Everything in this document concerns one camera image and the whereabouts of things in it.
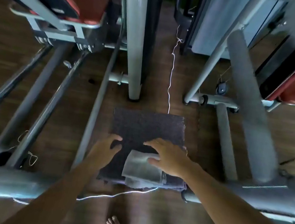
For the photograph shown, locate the grey machine base frame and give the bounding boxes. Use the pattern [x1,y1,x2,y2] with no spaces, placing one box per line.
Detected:
[180,154,295,224]

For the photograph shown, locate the dark grey folded towel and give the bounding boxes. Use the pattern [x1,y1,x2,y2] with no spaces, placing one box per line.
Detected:
[123,169,189,198]

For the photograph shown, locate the dark grey floor mat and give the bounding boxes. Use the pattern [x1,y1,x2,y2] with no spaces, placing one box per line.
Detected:
[96,104,196,196]

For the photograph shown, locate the person's right hand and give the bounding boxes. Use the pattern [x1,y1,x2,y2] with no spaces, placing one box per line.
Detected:
[139,136,202,182]

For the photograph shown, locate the person's left hand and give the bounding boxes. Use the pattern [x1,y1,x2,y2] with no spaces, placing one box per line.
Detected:
[84,130,124,174]

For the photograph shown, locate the grey gym machine frame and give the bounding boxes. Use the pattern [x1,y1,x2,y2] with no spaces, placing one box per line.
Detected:
[0,0,144,185]

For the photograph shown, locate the grey padded roller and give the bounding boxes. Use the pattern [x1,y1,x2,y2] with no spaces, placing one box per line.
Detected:
[204,28,295,186]

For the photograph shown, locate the thin white string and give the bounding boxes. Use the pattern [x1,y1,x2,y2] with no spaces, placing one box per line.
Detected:
[162,25,186,115]

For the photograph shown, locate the person's right forearm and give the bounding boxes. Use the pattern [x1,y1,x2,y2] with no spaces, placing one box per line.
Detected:
[172,162,295,224]

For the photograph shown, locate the white cord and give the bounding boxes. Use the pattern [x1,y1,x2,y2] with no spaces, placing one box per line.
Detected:
[76,174,159,213]

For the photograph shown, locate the black pulley wheel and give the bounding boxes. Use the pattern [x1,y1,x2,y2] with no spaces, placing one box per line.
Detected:
[215,77,230,98]

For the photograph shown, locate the grey upright machine post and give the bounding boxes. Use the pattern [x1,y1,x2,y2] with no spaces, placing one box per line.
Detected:
[104,0,157,103]

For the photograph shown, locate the light grey cloth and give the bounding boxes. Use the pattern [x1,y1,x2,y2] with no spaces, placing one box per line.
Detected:
[121,148,171,185]

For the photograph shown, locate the person's left forearm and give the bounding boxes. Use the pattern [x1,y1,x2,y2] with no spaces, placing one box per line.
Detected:
[2,141,107,224]

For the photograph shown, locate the grey horizontal machine tube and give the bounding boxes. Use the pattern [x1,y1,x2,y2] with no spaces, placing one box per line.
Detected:
[0,165,84,213]

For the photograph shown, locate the grey floor bar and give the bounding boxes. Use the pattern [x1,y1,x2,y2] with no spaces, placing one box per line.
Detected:
[171,90,252,183]

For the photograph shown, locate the grey weight stack cover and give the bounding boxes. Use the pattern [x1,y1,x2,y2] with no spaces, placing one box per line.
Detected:
[189,0,288,68]

